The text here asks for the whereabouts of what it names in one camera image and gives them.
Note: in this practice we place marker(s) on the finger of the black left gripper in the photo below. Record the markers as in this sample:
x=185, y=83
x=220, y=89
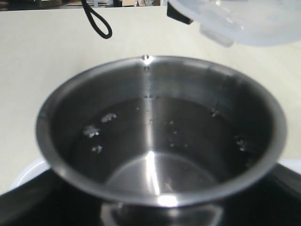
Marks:
x=176, y=15

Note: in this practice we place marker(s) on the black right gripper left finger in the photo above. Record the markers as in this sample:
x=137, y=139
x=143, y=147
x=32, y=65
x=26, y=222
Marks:
x=47, y=200

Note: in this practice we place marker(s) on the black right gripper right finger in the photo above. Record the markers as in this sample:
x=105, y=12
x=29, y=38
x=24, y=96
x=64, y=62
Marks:
x=274, y=200

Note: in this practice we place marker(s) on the clear plastic measuring container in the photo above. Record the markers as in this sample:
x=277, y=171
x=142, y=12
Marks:
x=259, y=23

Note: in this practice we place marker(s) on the stainless steel cup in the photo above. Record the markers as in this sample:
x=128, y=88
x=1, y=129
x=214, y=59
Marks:
x=160, y=141

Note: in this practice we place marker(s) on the white rectangular plastic tray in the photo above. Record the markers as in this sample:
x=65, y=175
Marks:
x=40, y=165

